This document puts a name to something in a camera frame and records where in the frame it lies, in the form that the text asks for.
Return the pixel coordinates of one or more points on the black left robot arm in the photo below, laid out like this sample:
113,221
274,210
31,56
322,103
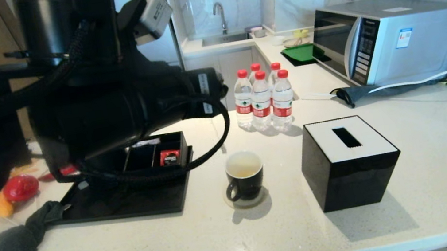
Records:
105,113

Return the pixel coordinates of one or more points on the orange toy corn cob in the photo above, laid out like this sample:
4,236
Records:
0,205

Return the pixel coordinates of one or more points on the water bottle red label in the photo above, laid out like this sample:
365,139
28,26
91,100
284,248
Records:
261,108
244,108
275,66
255,67
282,107

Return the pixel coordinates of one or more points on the white refrigerator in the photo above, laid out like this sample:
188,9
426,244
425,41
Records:
171,48

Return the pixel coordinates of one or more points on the chrome sink faucet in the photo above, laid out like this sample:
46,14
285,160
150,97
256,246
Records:
221,13

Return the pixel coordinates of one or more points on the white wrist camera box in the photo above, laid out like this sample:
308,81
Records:
154,15

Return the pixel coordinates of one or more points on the silver microwave oven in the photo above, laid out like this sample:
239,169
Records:
416,41

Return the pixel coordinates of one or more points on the red toy chili pepper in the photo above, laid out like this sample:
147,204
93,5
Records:
67,171

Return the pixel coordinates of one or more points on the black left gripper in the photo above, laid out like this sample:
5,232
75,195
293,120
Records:
214,93

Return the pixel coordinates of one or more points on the black compartment organizer box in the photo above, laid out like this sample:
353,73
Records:
143,158

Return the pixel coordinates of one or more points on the black white tissue box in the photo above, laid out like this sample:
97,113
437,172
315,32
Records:
348,177

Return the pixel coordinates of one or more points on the black mug white inside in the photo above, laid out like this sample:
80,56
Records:
246,182

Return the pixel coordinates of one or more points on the small red packet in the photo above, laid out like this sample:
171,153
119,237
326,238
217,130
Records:
169,157

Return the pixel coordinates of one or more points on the small purple bowl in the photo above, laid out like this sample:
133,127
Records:
254,27

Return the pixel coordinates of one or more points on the white plate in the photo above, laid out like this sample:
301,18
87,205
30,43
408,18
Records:
293,41

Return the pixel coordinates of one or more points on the white sink base cabinet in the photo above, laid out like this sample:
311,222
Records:
235,58

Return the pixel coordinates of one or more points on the red toy round fruit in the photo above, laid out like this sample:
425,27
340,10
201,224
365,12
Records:
20,188

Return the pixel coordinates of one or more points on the small yellow item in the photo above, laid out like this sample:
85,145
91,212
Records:
300,32

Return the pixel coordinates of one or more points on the black serving tray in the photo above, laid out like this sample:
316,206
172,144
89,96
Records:
128,205

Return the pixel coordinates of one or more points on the green plastic board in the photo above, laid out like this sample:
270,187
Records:
301,51

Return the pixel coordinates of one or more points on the round beige coaster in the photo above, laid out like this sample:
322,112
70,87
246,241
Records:
258,203

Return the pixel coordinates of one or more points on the small white bowl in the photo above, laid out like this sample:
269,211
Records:
277,39

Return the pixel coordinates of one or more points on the steel kitchen sink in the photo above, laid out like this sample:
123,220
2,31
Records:
225,38

